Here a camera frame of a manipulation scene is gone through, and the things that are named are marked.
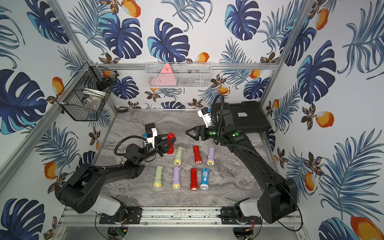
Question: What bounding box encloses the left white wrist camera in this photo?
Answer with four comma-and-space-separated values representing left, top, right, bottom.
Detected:
143, 123, 158, 148

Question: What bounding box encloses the green flashlight back row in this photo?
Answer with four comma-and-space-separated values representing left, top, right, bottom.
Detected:
174, 146, 184, 166

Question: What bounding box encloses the left black corrugated cable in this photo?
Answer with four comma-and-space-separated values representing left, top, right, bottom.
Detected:
113, 134, 148, 157

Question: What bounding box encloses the purple flashlight back right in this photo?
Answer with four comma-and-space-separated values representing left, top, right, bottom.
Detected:
207, 146, 215, 166

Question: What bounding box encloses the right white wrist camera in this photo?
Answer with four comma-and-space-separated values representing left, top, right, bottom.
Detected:
198, 107, 212, 128

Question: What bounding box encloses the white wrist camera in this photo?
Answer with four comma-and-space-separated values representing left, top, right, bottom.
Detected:
198, 107, 212, 128
143, 123, 158, 148

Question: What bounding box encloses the right black corrugated cable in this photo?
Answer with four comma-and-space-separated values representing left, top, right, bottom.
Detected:
210, 94, 226, 139

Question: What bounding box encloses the purple flashlight front row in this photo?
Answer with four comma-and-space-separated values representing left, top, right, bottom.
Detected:
173, 167, 181, 189

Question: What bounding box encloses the clear mesh wall tray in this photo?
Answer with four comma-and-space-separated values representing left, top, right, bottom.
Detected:
145, 62, 212, 88

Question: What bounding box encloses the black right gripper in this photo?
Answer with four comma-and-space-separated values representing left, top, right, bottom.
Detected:
186, 122, 225, 143

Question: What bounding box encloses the large black tool case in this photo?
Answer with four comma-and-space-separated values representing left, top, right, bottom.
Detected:
211, 101, 271, 136

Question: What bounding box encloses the black tape roll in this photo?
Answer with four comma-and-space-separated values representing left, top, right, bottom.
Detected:
117, 106, 128, 113

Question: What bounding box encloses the black corrugated cable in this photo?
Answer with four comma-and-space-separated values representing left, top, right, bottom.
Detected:
210, 94, 226, 139
113, 134, 148, 157

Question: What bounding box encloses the black wire basket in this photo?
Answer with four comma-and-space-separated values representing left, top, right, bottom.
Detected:
56, 62, 119, 122

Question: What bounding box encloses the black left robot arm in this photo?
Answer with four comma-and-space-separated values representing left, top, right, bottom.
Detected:
55, 134, 176, 214

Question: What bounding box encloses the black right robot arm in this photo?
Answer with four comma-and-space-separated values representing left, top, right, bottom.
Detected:
186, 125, 298, 224

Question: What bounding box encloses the red flashlight front row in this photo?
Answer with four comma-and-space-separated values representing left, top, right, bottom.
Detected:
190, 168, 199, 191

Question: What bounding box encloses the green flashlight front left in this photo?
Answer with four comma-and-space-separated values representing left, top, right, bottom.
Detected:
153, 166, 163, 188

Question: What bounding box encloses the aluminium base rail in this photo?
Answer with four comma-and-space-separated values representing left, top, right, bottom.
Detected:
59, 207, 302, 228

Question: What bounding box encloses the blue flashlight front right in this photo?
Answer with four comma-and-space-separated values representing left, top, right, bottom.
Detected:
200, 168, 210, 190

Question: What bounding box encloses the pink triangle item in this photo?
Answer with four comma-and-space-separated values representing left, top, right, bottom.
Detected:
153, 63, 177, 87

